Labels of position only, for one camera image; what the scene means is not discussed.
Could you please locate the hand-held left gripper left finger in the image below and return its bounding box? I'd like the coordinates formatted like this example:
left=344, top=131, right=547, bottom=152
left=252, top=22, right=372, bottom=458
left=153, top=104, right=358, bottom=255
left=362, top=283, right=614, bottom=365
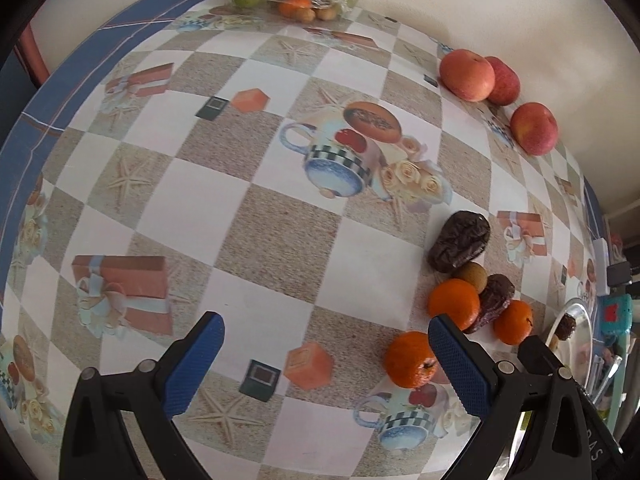
left=59, top=311, right=226, bottom=480

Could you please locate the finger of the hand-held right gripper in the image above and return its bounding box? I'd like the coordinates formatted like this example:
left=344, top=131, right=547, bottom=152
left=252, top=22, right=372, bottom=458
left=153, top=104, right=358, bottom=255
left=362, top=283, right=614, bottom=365
left=517, top=336, right=557, bottom=374

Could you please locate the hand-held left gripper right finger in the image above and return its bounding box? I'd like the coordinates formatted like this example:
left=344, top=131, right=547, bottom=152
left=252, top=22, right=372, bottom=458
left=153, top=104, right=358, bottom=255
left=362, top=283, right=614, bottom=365
left=428, top=314, right=597, bottom=480

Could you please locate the round silver metal plate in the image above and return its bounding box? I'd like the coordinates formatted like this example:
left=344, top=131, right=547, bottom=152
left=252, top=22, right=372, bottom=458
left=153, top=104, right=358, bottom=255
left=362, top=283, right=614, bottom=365
left=545, top=297, right=602, bottom=403

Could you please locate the metal utensil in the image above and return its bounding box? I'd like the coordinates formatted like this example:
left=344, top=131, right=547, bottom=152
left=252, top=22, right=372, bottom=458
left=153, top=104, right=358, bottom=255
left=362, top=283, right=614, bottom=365
left=590, top=354, right=624, bottom=406

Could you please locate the teal plastic object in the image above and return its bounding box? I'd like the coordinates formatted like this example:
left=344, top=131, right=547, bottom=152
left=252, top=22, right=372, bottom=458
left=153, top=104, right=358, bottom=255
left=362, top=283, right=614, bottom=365
left=599, top=294, right=635, bottom=336

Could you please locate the black device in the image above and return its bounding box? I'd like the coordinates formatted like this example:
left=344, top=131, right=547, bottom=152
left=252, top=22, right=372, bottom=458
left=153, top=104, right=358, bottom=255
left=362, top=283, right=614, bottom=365
left=605, top=261, right=633, bottom=288

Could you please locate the large dark brown date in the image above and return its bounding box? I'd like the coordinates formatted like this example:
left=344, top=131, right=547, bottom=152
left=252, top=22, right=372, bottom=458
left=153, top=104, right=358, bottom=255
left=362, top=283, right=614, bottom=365
left=427, top=211, right=492, bottom=274

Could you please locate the printed checkered tablecloth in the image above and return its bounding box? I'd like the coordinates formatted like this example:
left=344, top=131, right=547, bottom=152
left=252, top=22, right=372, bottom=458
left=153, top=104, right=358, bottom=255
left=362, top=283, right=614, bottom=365
left=0, top=0, right=608, bottom=480

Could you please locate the red apple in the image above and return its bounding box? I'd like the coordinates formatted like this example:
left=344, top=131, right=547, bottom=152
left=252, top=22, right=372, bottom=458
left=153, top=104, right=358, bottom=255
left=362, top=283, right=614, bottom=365
left=484, top=56, right=521, bottom=107
left=510, top=102, right=559, bottom=156
left=439, top=49, right=496, bottom=103

